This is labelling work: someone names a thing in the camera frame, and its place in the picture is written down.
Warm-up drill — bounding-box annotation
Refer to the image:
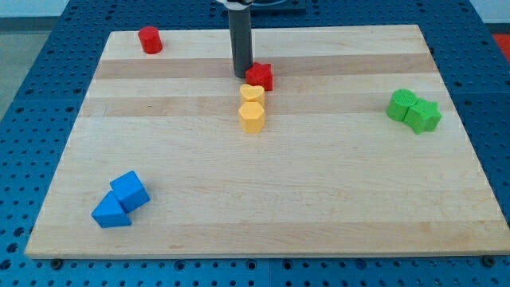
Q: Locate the green cylinder block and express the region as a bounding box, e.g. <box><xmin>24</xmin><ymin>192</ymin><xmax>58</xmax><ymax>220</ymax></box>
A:
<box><xmin>386</xmin><ymin>89</ymin><xmax>418</xmax><ymax>122</ymax></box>

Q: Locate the red star block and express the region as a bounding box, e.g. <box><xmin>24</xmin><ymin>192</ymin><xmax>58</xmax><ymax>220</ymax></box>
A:
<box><xmin>245</xmin><ymin>62</ymin><xmax>273</xmax><ymax>91</ymax></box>

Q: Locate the wooden board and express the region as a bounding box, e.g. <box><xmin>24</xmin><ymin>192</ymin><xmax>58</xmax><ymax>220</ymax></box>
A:
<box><xmin>25</xmin><ymin>25</ymin><xmax>509</xmax><ymax>259</ymax></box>

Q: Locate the yellow hexagon block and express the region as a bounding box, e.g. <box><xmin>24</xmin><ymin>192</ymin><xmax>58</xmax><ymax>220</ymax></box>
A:
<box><xmin>238</xmin><ymin>102</ymin><xmax>265</xmax><ymax>134</ymax></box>

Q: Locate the blue triangle block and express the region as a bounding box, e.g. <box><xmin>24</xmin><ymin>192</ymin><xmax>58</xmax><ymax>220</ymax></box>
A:
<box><xmin>91</xmin><ymin>191</ymin><xmax>131</xmax><ymax>228</ymax></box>

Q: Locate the green star block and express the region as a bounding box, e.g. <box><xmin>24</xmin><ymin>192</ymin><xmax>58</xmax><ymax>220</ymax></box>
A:
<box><xmin>403</xmin><ymin>98</ymin><xmax>442</xmax><ymax>135</ymax></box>

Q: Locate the blue cube block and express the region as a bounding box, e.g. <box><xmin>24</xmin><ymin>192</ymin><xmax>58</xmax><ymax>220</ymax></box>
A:
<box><xmin>110</xmin><ymin>171</ymin><xmax>151</xmax><ymax>213</ymax></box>

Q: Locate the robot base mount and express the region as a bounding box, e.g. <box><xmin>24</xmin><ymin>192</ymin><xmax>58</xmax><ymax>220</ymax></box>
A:
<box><xmin>249</xmin><ymin>0</ymin><xmax>308</xmax><ymax>15</ymax></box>

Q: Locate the red cylinder block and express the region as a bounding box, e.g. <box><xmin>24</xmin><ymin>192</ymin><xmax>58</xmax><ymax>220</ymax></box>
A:
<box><xmin>138</xmin><ymin>26</ymin><xmax>163</xmax><ymax>54</ymax></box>

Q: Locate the yellow heart block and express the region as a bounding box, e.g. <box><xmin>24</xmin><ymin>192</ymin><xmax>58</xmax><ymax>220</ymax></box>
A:
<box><xmin>239</xmin><ymin>84</ymin><xmax>265</xmax><ymax>107</ymax></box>

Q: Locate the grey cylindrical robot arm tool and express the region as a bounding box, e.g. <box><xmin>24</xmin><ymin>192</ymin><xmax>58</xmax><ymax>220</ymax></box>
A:
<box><xmin>218</xmin><ymin>0</ymin><xmax>253</xmax><ymax>78</ymax></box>

